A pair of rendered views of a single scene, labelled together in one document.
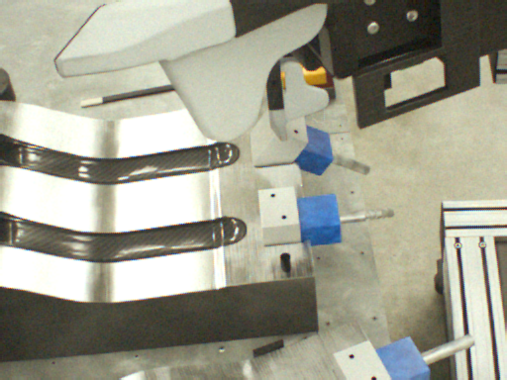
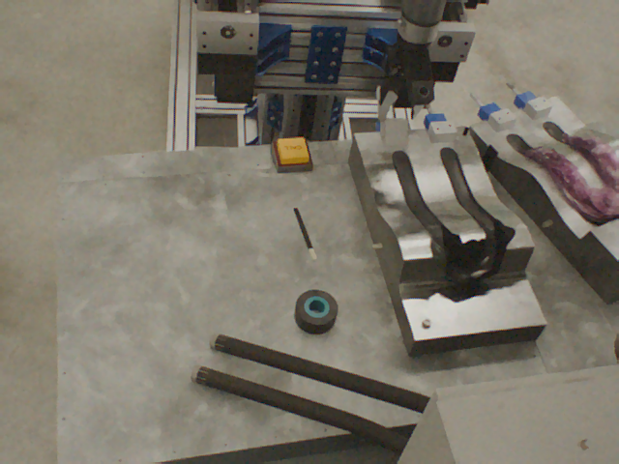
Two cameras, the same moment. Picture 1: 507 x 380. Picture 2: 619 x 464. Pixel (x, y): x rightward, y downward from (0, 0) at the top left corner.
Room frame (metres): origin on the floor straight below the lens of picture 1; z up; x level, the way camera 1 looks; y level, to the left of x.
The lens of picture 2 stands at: (1.34, 1.06, 2.03)
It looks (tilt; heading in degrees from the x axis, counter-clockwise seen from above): 51 degrees down; 249
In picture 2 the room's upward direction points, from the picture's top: 10 degrees clockwise
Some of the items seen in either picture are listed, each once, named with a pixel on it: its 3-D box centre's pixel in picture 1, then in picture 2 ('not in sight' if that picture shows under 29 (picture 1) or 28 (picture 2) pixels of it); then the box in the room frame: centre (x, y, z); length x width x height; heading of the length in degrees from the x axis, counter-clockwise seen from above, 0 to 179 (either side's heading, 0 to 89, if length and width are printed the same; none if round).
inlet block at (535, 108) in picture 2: not in sight; (523, 100); (0.41, -0.15, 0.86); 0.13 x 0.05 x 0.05; 106
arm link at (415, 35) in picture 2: not in sight; (417, 25); (0.79, -0.05, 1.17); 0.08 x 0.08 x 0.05
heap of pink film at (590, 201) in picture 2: not in sight; (588, 169); (0.39, 0.12, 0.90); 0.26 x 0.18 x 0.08; 106
